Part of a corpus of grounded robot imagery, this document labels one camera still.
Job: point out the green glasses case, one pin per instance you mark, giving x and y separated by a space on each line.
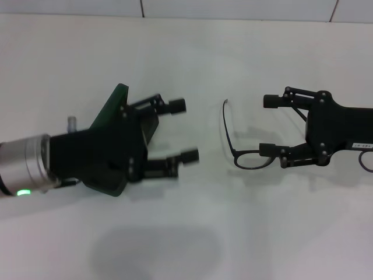
112 102

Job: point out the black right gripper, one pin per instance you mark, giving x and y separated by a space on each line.
329 128

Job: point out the black glasses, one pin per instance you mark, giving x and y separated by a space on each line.
234 151

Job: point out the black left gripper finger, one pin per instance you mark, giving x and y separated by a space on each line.
175 106

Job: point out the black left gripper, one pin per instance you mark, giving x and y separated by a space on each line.
96 157

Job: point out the small silver connector stub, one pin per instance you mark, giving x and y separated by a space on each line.
71 124

